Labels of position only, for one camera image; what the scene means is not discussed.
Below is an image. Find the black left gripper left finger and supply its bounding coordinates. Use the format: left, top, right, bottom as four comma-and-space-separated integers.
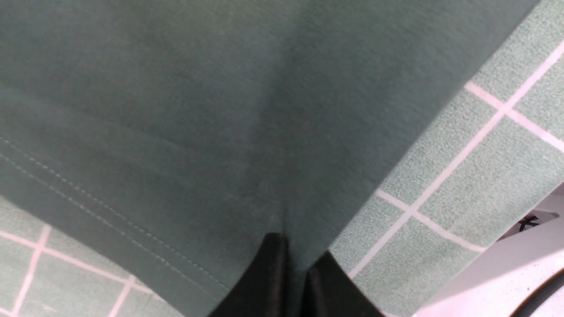
210, 233, 288, 317

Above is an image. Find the green checked tablecloth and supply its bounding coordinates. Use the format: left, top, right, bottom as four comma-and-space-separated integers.
1, 0, 563, 317

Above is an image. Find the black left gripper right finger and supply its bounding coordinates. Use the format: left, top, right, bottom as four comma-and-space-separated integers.
301, 251, 383, 317

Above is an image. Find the green long-sleeved shirt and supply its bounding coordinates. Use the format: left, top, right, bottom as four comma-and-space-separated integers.
1, 0, 538, 317

